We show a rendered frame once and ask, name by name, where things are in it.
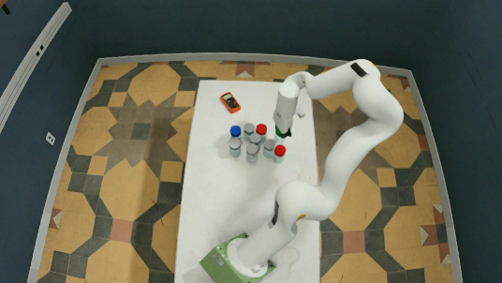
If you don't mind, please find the green-capped bottle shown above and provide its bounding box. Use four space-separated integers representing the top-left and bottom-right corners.
274 127 285 144

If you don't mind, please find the orange digital multimeter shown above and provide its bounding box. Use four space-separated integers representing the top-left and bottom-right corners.
220 92 241 114

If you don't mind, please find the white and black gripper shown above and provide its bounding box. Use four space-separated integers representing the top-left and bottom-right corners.
273 110 293 139

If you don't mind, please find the small bottle with red cap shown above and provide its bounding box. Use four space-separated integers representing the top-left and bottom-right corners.
273 144 286 164
256 124 267 143

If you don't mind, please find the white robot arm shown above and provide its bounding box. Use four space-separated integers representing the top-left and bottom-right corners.
227 59 404 278

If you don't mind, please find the small bottle with grey cap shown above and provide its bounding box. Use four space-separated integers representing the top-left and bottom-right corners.
263 139 275 158
249 133 261 151
246 143 258 163
229 139 241 157
244 123 255 142

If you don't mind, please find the blue bottle cap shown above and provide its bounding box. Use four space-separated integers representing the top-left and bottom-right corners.
230 126 242 142

